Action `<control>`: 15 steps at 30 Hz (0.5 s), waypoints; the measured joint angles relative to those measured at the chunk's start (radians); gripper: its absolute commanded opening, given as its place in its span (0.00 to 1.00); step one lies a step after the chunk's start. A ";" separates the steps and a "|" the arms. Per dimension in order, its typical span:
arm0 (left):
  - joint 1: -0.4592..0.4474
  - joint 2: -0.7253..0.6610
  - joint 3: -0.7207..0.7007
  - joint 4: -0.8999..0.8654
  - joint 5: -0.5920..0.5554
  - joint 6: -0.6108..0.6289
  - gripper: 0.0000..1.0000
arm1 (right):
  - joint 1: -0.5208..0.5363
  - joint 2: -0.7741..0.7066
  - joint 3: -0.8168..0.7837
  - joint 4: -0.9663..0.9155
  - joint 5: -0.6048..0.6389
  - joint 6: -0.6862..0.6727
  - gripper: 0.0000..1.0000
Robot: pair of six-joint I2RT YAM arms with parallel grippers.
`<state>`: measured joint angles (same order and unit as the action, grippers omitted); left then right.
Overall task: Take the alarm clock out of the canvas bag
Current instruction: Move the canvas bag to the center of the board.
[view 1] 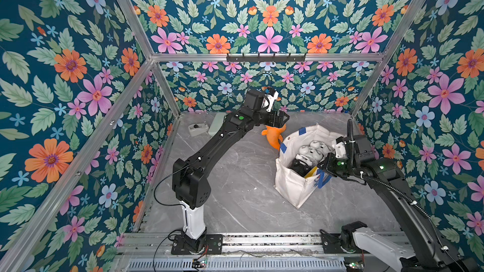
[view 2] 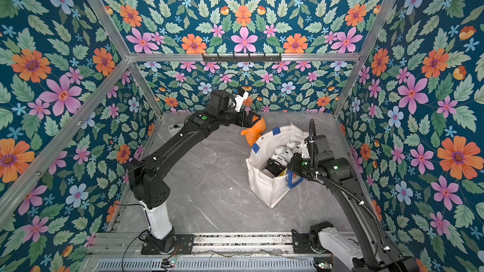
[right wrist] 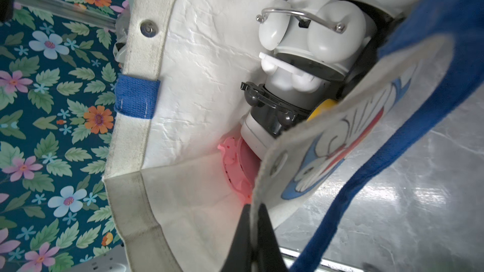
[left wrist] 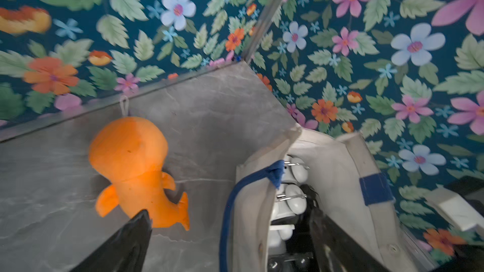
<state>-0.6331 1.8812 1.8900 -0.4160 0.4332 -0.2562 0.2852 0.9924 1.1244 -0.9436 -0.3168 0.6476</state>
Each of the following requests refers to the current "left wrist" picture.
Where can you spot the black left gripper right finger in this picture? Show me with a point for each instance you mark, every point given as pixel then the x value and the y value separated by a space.
pixel 335 250

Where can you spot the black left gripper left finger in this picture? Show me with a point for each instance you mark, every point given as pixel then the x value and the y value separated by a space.
pixel 125 250

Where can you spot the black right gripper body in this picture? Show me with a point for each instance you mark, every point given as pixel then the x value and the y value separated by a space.
pixel 461 204

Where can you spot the white canvas tote bag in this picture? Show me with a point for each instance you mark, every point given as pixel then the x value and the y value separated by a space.
pixel 346 183

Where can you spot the orange plush whale toy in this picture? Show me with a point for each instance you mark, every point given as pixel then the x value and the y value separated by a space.
pixel 130 153

